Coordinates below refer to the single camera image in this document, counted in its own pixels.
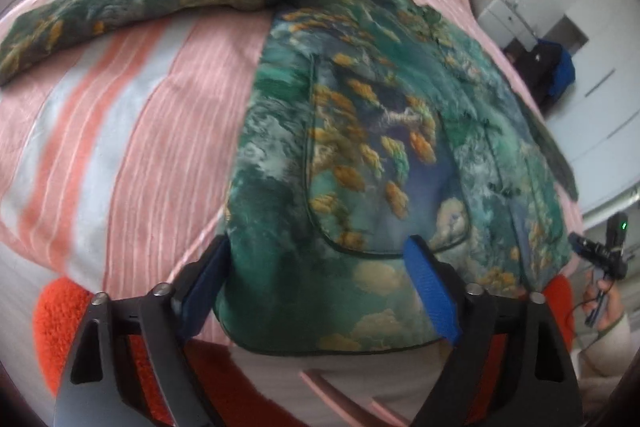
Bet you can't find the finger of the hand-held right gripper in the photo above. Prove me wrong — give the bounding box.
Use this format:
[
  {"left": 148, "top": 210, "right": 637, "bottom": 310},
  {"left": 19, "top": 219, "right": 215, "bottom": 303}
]
[{"left": 568, "top": 232, "right": 598, "bottom": 259}]

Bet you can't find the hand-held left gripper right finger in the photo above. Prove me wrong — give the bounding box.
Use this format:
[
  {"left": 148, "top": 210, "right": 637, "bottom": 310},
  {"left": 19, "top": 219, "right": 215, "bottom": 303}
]
[{"left": 404, "top": 236, "right": 584, "bottom": 427}]

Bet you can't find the white wardrobe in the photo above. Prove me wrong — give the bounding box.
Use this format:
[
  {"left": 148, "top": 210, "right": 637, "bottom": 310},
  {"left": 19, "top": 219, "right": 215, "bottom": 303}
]
[{"left": 544, "top": 0, "right": 640, "bottom": 208}]

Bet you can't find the black and blue bag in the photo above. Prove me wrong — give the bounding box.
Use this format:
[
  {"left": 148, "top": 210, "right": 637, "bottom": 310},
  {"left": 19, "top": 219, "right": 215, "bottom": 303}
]
[{"left": 504, "top": 38, "right": 577, "bottom": 108}]

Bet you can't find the black cable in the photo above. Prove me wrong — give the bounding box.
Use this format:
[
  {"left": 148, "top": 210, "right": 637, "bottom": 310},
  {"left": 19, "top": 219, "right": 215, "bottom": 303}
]
[{"left": 564, "top": 299, "right": 603, "bottom": 370}]

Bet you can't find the green printed jacket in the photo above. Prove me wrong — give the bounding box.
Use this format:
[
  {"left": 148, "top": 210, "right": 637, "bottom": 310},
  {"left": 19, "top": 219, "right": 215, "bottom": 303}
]
[{"left": 0, "top": 0, "right": 581, "bottom": 354}]

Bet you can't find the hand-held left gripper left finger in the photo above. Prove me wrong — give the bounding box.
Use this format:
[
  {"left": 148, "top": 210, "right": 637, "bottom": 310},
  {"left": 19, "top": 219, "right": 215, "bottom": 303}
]
[{"left": 54, "top": 234, "right": 233, "bottom": 427}]

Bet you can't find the pink striped bed sheet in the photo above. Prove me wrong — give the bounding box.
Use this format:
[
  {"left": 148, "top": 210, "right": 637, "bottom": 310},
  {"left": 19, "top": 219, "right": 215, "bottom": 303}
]
[{"left": 0, "top": 0, "right": 586, "bottom": 427}]

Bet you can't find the person's right hand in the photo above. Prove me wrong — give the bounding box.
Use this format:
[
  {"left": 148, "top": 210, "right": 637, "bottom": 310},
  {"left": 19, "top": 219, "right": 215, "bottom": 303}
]
[{"left": 584, "top": 278, "right": 627, "bottom": 334}]

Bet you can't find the person's right forearm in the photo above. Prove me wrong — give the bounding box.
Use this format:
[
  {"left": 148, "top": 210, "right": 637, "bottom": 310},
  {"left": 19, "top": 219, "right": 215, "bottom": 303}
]
[{"left": 575, "top": 313, "right": 640, "bottom": 414}]

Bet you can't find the white wall pipe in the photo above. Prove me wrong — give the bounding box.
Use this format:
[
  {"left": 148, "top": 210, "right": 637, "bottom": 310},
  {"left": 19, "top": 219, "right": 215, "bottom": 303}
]
[{"left": 581, "top": 187, "right": 640, "bottom": 229}]

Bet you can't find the white bedside cabinet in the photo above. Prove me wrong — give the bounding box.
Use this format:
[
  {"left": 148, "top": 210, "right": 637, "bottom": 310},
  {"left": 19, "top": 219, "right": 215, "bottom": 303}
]
[{"left": 476, "top": 0, "right": 540, "bottom": 54}]

